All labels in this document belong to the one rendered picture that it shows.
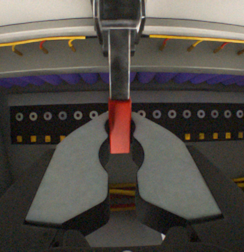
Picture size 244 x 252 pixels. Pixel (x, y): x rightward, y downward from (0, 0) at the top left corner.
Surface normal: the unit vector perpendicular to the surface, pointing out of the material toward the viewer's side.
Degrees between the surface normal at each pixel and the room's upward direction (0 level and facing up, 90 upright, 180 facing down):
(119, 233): 165
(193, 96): 105
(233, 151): 90
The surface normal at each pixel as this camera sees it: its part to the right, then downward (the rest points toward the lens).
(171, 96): 0.02, 0.04
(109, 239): -0.01, -1.00
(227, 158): 0.03, 0.30
